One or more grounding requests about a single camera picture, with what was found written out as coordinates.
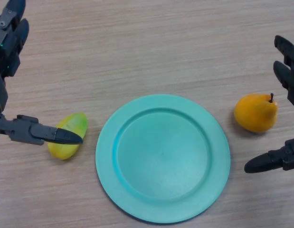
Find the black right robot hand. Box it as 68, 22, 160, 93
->
244, 35, 294, 174

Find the teal green round plate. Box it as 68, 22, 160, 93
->
95, 94, 231, 224

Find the yellow orange pear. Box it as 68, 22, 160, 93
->
234, 93, 279, 133

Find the yellow-green mango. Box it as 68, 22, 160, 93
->
47, 112, 88, 161

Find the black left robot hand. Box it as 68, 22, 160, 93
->
0, 0, 84, 146

